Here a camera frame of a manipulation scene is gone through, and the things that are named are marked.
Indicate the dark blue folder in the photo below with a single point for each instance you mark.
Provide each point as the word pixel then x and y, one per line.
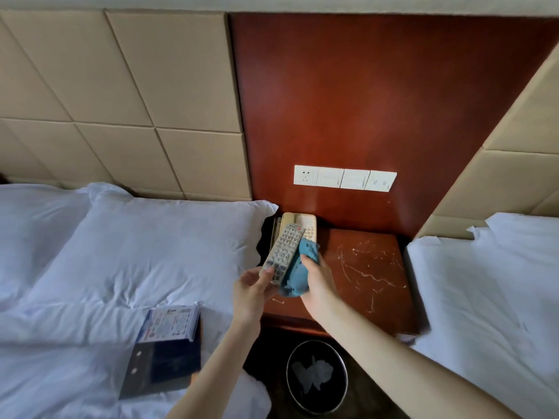
pixel 166 366

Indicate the person's right forearm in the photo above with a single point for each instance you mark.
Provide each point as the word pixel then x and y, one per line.
pixel 419 366

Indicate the person's left hand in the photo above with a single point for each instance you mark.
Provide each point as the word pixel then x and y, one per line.
pixel 249 296

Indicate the grey remote control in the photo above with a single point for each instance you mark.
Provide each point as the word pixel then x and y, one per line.
pixel 283 253

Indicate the beige padded headboard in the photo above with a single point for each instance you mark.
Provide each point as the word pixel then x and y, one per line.
pixel 122 100
pixel 511 161

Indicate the blue cleaning cloth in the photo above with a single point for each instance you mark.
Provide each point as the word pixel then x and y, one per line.
pixel 299 270

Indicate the person's left thumb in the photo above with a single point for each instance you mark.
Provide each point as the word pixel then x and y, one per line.
pixel 257 274

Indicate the white bed with sheet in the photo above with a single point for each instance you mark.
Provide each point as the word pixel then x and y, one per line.
pixel 489 301

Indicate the white pillow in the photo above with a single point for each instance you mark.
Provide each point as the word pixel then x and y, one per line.
pixel 144 248
pixel 30 231

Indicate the clear acrylic card stand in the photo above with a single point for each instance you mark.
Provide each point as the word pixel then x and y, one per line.
pixel 171 322

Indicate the person's left forearm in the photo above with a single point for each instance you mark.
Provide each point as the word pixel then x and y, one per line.
pixel 214 375

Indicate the white wall switch panel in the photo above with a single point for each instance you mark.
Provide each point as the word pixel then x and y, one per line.
pixel 345 177

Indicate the person's right hand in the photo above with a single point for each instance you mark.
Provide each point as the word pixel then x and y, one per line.
pixel 319 281

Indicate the white crumpled paper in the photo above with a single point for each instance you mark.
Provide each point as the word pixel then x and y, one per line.
pixel 312 373

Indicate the red-brown wooden wall panel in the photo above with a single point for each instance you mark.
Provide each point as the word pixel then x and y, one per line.
pixel 371 104

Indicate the red-brown wooden nightstand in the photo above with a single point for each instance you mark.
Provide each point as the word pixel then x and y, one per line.
pixel 371 279

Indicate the black round waste bin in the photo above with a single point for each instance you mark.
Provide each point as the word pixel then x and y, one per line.
pixel 316 377

